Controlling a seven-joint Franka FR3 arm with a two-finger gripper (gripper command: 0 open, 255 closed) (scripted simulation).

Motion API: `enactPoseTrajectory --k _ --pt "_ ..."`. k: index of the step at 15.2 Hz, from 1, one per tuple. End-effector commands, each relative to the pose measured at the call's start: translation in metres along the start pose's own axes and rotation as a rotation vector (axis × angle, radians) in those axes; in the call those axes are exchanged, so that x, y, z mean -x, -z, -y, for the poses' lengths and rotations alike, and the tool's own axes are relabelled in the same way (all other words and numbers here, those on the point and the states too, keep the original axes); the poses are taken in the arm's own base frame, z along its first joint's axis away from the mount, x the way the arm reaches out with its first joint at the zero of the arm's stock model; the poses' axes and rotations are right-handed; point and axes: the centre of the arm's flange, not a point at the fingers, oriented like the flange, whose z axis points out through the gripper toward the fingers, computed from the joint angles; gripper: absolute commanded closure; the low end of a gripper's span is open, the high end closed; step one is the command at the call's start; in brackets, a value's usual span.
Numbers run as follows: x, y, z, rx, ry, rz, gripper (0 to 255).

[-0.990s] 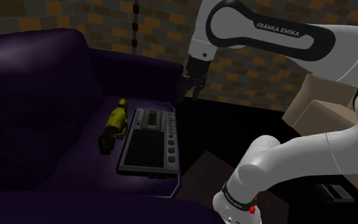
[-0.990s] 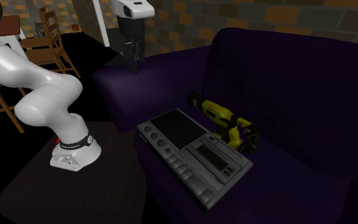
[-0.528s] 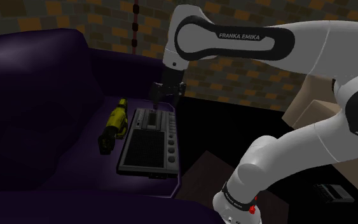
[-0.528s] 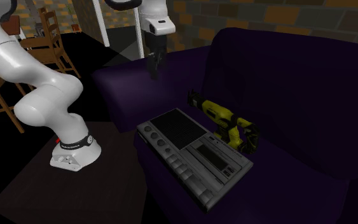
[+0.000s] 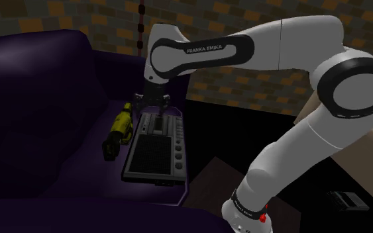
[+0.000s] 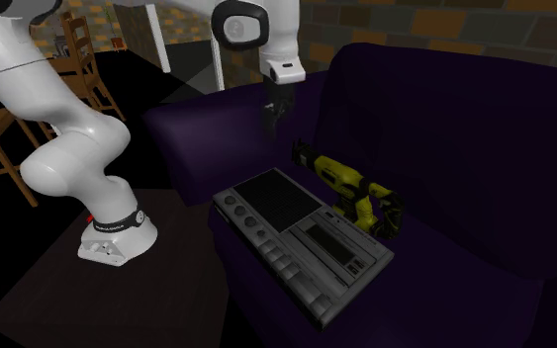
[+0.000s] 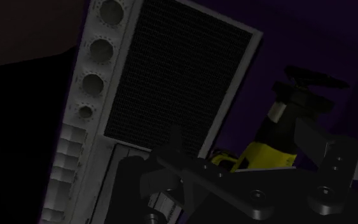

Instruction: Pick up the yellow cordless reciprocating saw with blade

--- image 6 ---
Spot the yellow and black power saw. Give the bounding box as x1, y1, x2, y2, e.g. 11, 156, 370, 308
291, 139, 406, 240

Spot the dark purple sofa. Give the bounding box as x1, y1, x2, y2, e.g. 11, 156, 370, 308
141, 42, 557, 348

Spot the dark robot stand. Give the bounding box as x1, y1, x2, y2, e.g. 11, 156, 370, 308
0, 187, 240, 348

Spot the grey cassette recorder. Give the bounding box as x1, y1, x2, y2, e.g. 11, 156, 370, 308
212, 166, 396, 332

